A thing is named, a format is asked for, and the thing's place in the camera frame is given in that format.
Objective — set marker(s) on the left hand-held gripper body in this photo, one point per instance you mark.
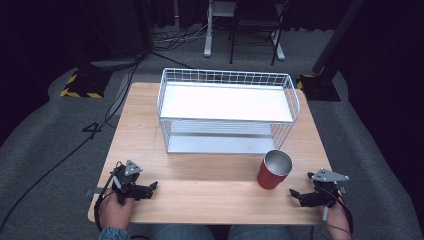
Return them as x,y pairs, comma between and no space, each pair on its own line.
126,186

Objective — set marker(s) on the person's blue jeans legs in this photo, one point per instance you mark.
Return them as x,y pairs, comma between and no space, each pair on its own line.
260,233

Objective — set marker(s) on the black folding chair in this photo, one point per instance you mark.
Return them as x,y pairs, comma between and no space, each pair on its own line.
256,23

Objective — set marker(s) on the white metal desk frame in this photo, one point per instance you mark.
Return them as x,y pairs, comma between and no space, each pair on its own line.
208,40

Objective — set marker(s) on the person's left hand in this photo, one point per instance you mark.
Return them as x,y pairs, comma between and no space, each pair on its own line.
115,215

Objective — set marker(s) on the black yellow striped stand base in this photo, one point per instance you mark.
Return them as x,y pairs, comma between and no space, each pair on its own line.
320,88
85,85

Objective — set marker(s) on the person's denim sleeve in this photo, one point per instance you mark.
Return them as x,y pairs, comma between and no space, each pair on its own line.
113,234

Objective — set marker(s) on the red metal cup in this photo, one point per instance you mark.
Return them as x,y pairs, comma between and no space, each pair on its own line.
270,176

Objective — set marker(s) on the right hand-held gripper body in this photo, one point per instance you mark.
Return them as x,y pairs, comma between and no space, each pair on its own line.
325,195

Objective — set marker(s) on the person's right hand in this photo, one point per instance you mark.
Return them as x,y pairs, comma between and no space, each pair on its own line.
338,223

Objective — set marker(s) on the black slanted stand pole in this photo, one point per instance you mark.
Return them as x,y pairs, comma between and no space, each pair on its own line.
336,36

